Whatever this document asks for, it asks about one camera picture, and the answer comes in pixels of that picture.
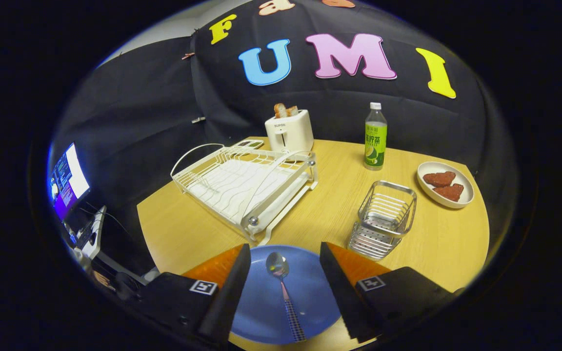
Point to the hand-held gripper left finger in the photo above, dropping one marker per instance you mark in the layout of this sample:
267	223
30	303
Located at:
227	302

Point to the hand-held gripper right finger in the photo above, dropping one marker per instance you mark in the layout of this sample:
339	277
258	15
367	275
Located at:
342	292

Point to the blue plate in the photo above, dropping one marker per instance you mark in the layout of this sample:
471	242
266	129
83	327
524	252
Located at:
310	292

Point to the metal spoon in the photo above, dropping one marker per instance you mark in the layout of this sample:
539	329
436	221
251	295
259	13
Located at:
277	265

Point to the small white plate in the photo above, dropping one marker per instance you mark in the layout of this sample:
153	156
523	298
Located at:
464	187

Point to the red meat piece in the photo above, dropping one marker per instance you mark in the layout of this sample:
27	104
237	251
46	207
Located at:
439	179
449	193

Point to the white stand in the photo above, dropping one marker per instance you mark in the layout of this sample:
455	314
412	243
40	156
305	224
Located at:
94	234

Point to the green tea bottle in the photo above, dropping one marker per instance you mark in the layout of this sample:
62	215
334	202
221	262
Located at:
375	146

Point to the white seasoning tray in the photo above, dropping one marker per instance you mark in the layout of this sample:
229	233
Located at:
249	144

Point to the white toaster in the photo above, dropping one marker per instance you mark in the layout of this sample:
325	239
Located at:
291	136

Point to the toast slice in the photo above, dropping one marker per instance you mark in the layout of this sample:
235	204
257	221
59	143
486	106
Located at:
280	110
292	110

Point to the computer screen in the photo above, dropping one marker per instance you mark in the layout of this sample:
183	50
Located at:
73	175

